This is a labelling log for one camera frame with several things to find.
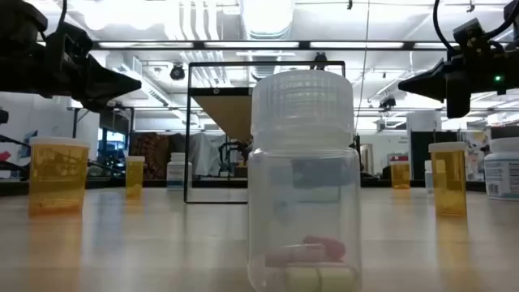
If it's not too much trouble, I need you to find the floral fabric panel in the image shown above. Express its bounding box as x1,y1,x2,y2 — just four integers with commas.
461,130,491,183

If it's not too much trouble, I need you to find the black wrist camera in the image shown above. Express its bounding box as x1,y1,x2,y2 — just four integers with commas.
453,18,492,57
45,22,94,56

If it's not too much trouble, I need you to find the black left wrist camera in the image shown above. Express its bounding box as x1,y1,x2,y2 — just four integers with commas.
45,22,94,56

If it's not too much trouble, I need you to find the white ceiling air duct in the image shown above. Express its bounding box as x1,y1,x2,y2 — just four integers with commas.
239,0,296,41

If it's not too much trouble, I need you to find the blue lit monitor screen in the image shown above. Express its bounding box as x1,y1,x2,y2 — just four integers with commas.
97,128,127,157

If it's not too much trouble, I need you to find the black overhead light bar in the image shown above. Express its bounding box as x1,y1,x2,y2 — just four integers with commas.
91,39,461,51

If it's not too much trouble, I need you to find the clear plastic pill bottle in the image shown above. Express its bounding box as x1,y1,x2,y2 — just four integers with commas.
247,68,363,292

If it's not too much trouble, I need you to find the large amber pill bottle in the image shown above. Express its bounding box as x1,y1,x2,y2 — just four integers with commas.
28,136,91,217
428,141,468,218

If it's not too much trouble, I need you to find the small amber pill bottle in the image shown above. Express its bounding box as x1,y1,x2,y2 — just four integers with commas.
390,161,411,190
125,155,146,200

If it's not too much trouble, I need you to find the black aluminium table frame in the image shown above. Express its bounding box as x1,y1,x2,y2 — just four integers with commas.
0,177,487,199

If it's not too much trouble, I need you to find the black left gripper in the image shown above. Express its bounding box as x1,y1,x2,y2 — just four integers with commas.
42,52,143,114

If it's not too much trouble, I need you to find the yellow capsule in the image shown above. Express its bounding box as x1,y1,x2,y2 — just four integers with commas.
283,263,360,292

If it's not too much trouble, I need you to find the wooden shelf black metal frame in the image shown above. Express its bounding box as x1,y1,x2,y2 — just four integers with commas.
184,60,346,204

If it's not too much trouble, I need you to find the mandala pattern tapestry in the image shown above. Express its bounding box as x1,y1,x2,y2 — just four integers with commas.
129,132,169,180

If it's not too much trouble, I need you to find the black partition panel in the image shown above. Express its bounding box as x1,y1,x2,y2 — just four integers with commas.
410,130,461,182

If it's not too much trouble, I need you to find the white labelled medicine bottle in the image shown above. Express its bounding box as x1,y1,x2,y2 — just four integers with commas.
166,152,193,191
483,136,519,202

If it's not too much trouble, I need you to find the black monitor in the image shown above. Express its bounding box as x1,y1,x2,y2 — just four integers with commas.
490,125,519,140

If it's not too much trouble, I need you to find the black cable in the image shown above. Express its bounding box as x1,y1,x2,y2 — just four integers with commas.
56,0,69,29
431,0,457,58

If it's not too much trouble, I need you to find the black metal gantry frame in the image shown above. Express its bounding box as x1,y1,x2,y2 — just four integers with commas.
71,105,135,171

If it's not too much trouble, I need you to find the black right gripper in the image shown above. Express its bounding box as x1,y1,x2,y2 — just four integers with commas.
398,54,494,119

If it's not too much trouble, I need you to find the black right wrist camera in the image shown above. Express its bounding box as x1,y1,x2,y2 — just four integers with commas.
453,18,492,57

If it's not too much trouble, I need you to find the grey cloth cover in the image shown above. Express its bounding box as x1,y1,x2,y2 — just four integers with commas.
188,132,228,178

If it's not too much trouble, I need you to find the red and clear capsule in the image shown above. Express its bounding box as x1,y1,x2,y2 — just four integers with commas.
264,243,328,268

